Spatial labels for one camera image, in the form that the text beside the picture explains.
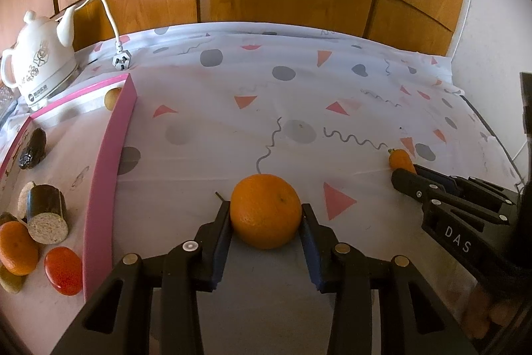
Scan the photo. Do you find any orange mandarin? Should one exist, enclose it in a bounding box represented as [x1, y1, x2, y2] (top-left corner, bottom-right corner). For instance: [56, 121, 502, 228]
[230, 174, 302, 250]
[0, 221, 39, 276]

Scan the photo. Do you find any person's right hand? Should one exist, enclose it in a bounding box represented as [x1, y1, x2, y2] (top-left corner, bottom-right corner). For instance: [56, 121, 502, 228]
[461, 283, 523, 340]

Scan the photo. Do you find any red tomato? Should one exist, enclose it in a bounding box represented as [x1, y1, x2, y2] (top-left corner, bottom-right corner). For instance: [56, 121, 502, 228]
[44, 247, 83, 296]

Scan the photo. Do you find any pink shallow tray box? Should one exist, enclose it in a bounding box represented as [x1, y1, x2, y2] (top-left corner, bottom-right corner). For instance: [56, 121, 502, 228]
[1, 74, 137, 354]

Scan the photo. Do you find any white power cord with plug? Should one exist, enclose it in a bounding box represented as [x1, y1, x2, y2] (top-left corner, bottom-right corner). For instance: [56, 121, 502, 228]
[74, 0, 133, 71]

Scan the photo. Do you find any silver tissue box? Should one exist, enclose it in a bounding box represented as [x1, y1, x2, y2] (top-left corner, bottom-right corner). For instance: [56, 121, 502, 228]
[0, 84, 18, 128]

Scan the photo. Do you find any small longan fruit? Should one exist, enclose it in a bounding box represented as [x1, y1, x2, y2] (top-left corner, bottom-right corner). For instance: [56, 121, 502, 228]
[104, 88, 122, 112]
[0, 265, 26, 295]

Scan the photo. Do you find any small orange carrot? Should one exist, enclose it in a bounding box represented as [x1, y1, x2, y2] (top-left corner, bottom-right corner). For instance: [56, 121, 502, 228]
[389, 149, 417, 174]

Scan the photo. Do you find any white ceramic electric kettle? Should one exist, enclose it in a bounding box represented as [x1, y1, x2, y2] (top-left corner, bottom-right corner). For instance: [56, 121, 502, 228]
[1, 6, 77, 107]

